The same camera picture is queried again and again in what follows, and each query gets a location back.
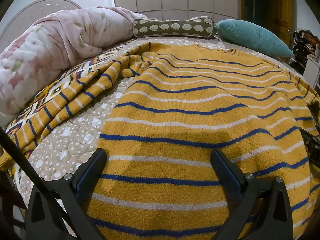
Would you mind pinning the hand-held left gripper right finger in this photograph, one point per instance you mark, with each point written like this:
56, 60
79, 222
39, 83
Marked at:
228, 176

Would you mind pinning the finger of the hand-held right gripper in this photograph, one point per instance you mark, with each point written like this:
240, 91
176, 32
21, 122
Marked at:
312, 142

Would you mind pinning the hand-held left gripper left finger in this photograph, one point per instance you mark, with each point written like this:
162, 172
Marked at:
88, 177

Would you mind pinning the yellow striped knit sweater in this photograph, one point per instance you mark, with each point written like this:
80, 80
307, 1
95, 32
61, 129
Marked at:
187, 120

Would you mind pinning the beige dotted quilted bedspread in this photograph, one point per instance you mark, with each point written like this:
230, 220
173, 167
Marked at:
82, 130

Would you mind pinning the white cabinet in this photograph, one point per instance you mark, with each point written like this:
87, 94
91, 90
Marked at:
311, 70

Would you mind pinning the cluttered shelf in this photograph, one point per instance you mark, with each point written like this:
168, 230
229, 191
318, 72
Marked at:
305, 42

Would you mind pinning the geometric patterned blanket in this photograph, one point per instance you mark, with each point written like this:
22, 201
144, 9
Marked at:
83, 66

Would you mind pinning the teal ribbed pillow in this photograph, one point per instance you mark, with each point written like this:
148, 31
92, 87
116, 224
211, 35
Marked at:
252, 36

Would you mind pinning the pink floral comforter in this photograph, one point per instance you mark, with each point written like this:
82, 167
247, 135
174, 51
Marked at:
57, 47

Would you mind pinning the brown wooden door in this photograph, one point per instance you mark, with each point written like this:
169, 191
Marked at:
281, 12

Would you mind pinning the brown hedgehog print bolster pillow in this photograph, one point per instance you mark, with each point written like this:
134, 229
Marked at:
172, 27

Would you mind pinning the pink padded headboard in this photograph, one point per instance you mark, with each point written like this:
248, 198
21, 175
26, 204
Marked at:
30, 11

